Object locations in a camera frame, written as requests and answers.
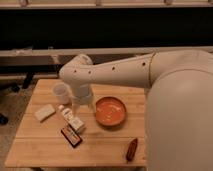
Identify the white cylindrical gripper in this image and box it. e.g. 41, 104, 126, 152
71, 84, 93, 105

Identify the white sponge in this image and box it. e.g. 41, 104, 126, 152
35, 104, 55, 122

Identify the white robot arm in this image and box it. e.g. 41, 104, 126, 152
59, 50, 213, 171

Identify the orange ceramic bowl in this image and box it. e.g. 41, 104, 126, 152
95, 97, 126, 126

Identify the translucent plastic cup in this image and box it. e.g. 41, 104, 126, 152
52, 83, 70, 105

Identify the dark red snack box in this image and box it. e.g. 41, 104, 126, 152
61, 125, 82, 148

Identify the wooden table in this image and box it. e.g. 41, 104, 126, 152
5, 79, 146, 168

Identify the black chair base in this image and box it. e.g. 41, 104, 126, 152
0, 72, 35, 125

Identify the red-brown chili pepper toy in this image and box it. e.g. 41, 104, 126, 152
126, 138, 138, 161

